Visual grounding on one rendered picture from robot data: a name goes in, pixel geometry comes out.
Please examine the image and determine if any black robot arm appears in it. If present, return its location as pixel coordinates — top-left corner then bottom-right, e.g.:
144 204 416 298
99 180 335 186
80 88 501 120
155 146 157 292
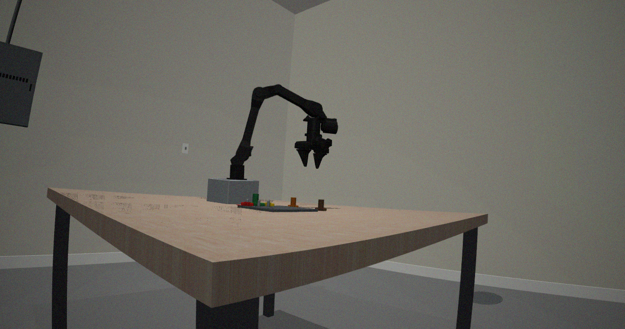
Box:
227 84 338 180

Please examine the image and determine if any green gear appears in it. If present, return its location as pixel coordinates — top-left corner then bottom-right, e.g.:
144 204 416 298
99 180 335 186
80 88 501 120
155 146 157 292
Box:
252 194 265 206

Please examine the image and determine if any brown gear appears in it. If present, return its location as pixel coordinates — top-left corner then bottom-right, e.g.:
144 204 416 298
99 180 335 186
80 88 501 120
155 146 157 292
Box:
315 199 327 211

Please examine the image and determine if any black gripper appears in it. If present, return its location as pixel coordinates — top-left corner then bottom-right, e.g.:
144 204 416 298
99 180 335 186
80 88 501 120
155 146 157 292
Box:
294 130 329 169

